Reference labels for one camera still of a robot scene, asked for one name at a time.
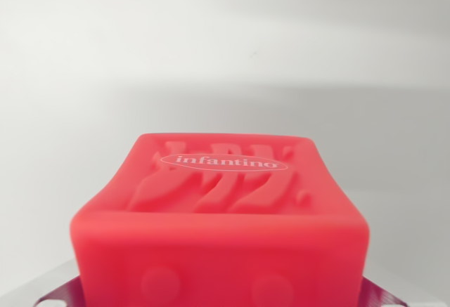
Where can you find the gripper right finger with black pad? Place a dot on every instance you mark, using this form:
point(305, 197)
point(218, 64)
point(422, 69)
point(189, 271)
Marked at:
point(393, 291)

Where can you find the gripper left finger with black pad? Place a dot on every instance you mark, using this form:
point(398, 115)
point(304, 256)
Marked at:
point(59, 291)

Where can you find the red infantino soft cube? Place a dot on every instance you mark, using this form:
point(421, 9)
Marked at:
point(221, 222)

